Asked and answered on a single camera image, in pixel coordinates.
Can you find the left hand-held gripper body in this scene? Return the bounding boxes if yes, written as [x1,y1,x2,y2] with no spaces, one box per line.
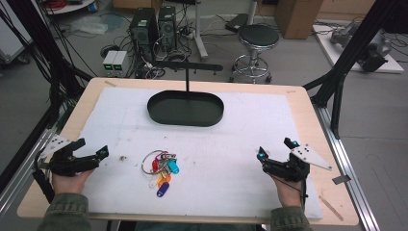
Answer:
[34,134,101,177]

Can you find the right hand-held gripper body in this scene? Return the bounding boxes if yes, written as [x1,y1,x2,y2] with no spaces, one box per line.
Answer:
[263,143,333,183]

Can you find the bunch of keys with coloured tags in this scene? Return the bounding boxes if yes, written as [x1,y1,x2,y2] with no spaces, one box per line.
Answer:
[140,149,181,198]

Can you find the black key stand with tray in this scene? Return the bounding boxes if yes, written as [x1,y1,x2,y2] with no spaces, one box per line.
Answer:
[146,60,225,128]

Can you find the person's left hand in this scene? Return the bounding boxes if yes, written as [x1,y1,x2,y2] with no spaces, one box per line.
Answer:
[51,168,96,195]

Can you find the person's right hand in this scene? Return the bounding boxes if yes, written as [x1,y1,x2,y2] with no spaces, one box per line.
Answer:
[269,173,305,208]

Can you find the white foam mat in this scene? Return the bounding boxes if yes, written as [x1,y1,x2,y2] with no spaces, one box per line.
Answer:
[80,86,324,221]

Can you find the strip of brown tape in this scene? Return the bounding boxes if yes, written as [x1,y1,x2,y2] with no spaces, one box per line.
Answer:
[319,195,344,222]

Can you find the white bench power supply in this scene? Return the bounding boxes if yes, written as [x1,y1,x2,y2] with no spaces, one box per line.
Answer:
[102,50,118,78]
[112,50,129,78]

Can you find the black round stool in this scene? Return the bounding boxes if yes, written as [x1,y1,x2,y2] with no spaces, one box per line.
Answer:
[228,24,281,85]

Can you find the white board with robot parts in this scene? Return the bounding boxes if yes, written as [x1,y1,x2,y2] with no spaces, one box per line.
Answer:
[312,20,405,75]

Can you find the clear plastic bag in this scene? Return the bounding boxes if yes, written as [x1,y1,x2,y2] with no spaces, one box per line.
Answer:
[69,14,110,36]

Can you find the brown cardboard box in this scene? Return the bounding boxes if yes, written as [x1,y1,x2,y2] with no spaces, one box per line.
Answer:
[273,0,324,40]

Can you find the flat black case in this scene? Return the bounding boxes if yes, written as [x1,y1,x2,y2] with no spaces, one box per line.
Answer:
[224,13,250,34]

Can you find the black computer tower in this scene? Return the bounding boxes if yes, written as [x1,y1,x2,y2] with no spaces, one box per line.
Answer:
[157,5,178,50]
[129,7,159,50]

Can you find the white desk leg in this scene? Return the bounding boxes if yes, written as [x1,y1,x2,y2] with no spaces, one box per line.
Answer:
[191,0,210,62]

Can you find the white round table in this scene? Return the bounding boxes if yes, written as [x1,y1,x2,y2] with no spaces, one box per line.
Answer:
[43,0,98,15]

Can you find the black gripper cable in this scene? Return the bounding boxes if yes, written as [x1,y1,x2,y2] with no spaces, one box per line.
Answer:
[272,172,309,208]

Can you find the black gripper strap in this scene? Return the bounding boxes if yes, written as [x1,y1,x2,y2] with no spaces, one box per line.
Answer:
[32,168,56,204]

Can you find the aluminium rail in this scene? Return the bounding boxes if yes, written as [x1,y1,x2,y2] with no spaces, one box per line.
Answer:
[315,104,382,231]
[0,126,66,213]

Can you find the small grey metal bracket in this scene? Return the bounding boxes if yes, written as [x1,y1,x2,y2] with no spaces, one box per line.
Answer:
[331,174,352,186]

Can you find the black metal frame strut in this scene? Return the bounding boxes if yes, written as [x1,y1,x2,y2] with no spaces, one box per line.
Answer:
[302,0,408,140]
[0,0,94,130]

